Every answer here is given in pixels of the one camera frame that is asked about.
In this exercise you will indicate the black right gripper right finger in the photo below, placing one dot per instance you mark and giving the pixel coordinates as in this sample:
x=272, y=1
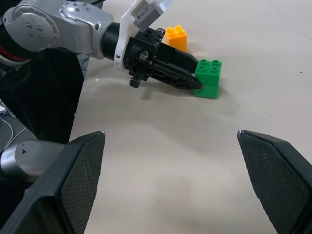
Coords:
x=280, y=180

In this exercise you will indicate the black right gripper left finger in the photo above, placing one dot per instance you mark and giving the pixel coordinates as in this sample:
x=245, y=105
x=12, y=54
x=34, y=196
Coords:
x=53, y=185

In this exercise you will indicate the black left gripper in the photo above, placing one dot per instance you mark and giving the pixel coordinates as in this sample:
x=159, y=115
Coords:
x=139, y=48

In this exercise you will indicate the orange building block cube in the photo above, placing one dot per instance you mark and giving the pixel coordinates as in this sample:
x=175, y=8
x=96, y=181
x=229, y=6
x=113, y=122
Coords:
x=179, y=39

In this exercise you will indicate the green building block cube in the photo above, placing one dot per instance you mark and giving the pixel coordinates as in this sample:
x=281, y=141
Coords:
x=212, y=83

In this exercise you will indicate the silver robot body part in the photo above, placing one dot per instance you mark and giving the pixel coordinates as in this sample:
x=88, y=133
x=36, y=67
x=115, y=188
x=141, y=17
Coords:
x=24, y=158

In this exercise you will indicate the black robot torso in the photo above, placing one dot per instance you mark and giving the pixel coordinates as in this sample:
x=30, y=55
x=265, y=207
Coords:
x=41, y=97

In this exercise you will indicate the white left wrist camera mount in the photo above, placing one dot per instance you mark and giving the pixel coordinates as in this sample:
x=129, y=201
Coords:
x=147, y=12

